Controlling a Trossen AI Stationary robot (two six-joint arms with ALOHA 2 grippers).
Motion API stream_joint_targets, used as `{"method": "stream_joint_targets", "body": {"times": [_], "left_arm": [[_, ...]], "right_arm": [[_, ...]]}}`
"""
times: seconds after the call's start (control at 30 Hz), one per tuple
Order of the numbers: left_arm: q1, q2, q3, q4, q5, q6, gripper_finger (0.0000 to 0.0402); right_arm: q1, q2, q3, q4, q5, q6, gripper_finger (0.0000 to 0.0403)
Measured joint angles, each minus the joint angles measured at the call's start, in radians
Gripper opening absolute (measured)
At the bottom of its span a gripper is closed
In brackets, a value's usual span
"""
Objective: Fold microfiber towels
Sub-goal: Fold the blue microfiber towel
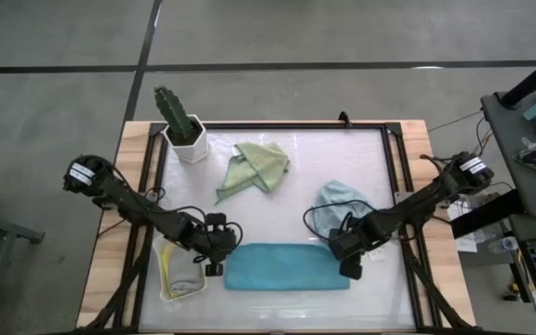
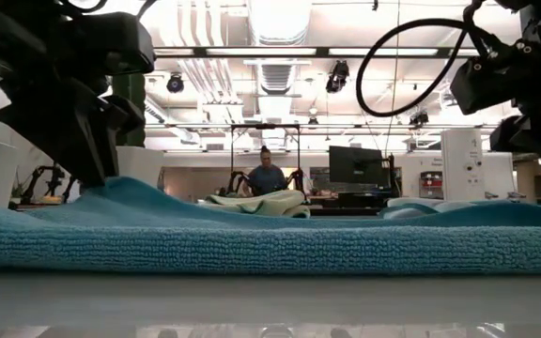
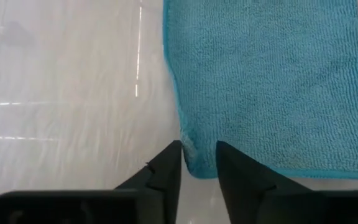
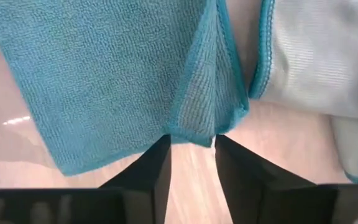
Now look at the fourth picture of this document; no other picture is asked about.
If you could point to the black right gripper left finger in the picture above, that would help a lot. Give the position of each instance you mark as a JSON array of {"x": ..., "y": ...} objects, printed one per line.
[{"x": 129, "y": 202}]

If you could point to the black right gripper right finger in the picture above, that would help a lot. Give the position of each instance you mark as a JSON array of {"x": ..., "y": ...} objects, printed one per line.
[{"x": 259, "y": 202}]

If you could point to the teal blue microfiber towel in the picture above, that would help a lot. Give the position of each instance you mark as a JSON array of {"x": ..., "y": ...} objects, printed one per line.
[{"x": 104, "y": 77}]

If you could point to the light blue microfiber towel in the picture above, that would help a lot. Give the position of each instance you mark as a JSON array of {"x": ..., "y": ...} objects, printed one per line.
[{"x": 322, "y": 56}]

